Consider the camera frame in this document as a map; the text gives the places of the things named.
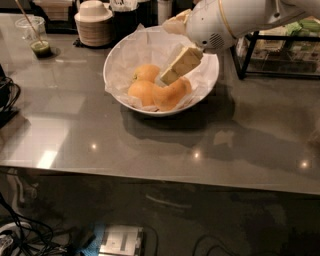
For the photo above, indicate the stack of paper bowls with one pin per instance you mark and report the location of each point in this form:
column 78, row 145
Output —
column 94, row 23

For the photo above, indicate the black wire rack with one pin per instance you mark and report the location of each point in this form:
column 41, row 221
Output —
column 289, row 51

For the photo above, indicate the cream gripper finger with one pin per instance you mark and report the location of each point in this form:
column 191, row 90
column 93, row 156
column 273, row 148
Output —
column 181, row 61
column 177, row 24

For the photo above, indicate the orange fruit front left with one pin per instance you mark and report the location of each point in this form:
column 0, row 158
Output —
column 142, row 89

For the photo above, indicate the white paper bowl liner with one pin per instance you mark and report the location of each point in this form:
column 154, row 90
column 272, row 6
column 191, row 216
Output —
column 133, row 53

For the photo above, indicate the clear plastic cup green drink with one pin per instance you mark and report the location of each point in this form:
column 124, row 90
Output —
column 33, row 32

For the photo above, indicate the orange fruit at left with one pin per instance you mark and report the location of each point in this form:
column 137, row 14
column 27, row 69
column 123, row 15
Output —
column 146, row 72

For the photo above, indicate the wooden stir stick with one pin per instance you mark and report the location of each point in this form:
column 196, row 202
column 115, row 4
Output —
column 29, row 22

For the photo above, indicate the orange fruit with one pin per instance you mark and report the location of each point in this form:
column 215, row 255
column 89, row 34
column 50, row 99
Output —
column 142, row 89
column 166, row 98
column 146, row 72

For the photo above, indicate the black cup with packets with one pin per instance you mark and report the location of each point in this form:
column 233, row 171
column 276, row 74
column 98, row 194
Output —
column 124, row 17

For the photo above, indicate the white cylindrical container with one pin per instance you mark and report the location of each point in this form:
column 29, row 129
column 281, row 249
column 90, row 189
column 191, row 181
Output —
column 164, row 9

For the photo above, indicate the white ceramic bowl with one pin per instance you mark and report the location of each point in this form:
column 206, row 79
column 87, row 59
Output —
column 210, row 70

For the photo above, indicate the silver box under table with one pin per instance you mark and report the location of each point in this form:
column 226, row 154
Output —
column 121, row 240

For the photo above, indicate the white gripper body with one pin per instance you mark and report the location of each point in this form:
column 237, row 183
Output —
column 207, row 26

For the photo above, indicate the orange fruit front right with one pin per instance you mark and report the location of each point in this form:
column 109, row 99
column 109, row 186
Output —
column 166, row 98

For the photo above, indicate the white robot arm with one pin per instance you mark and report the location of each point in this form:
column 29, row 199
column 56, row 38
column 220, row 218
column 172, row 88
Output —
column 246, row 16

